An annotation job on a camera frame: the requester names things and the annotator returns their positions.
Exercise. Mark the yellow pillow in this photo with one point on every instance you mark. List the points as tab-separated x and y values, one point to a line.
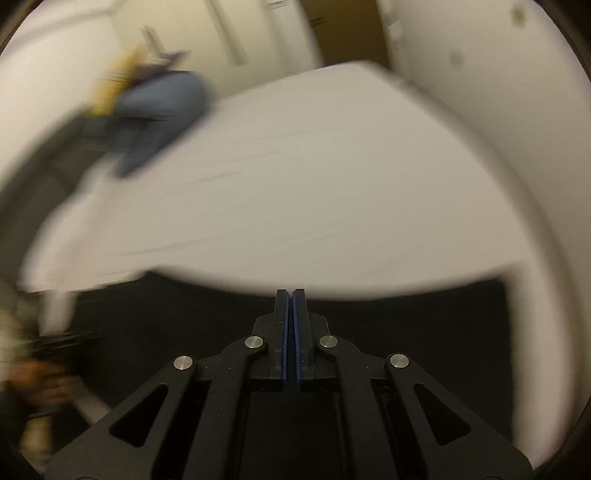
113	83

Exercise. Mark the white bed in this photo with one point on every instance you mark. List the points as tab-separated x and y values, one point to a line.
300	184

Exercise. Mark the brown door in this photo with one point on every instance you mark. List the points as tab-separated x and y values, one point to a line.
346	27

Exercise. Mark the blue rolled duvet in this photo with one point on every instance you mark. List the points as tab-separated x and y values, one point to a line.
159	110

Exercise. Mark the purple pillow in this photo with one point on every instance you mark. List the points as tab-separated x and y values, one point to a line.
161	59

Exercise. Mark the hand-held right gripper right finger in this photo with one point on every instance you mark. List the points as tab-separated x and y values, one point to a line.
298	332

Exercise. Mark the person's left hand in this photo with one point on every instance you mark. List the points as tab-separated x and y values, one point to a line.
41	383

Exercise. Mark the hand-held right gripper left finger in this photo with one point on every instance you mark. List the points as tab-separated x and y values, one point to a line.
286	332

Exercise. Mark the wall control panel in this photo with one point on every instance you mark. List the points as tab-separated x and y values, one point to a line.
395	25

